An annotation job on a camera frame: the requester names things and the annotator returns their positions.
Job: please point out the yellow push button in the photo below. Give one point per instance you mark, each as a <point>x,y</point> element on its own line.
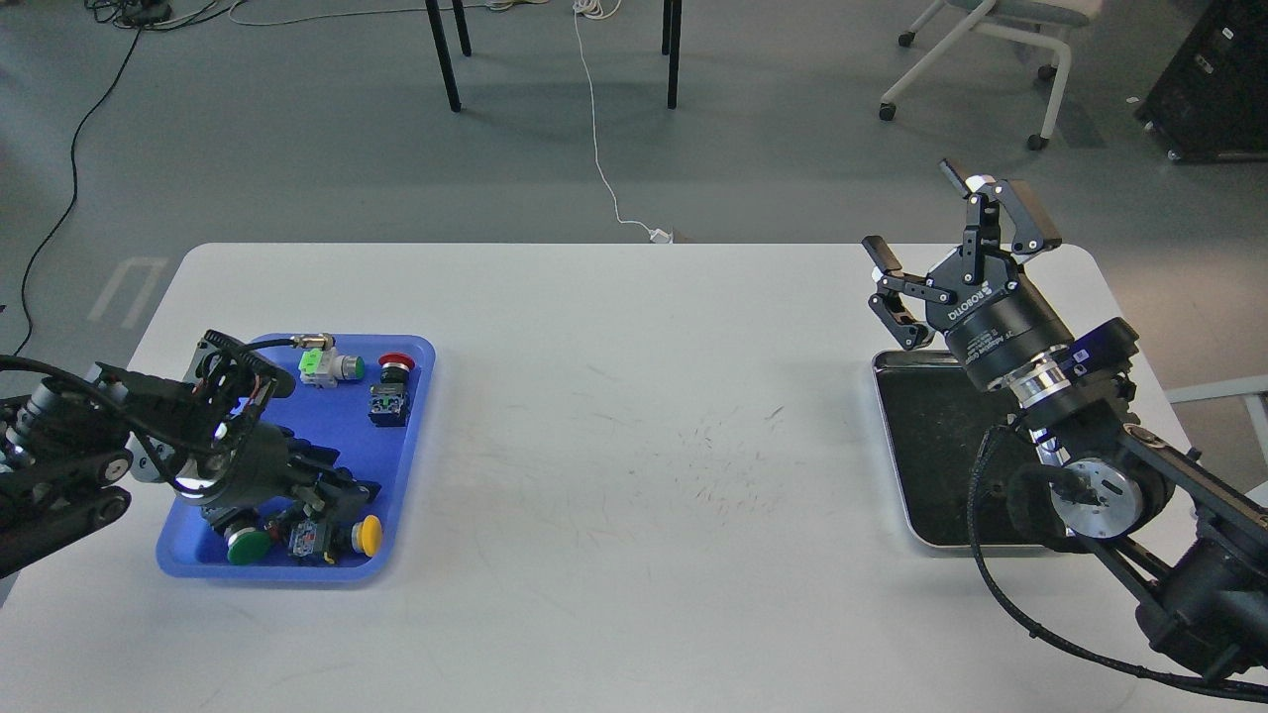
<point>313,542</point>

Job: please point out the large green push button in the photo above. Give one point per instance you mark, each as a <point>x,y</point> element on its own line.
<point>246,543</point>

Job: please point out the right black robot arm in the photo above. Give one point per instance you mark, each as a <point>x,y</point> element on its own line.
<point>1190,548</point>

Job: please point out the silver metal tray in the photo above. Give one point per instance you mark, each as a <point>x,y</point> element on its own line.
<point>935,420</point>

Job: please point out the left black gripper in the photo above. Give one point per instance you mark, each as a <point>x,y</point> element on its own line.
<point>273,463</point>

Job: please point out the black table leg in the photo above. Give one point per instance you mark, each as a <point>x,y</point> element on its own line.
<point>439,37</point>
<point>672,35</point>

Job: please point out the green white push button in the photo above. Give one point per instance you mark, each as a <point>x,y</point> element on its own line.
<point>327,368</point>

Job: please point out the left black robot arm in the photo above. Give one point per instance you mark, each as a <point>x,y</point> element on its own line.
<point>67,445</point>

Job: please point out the blue plastic tray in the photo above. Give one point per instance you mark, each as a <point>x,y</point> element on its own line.
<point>330,417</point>

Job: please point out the red mushroom push button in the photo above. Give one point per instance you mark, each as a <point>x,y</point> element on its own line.
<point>389,401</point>

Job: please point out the black equipment case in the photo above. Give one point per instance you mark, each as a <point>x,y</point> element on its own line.
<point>1210,102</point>

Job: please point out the black table leg right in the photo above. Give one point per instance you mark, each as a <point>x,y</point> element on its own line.
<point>672,35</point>

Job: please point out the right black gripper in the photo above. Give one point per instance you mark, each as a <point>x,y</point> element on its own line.
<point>999,324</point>

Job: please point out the black table leg left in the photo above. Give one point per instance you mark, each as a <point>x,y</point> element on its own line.
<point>439,37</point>

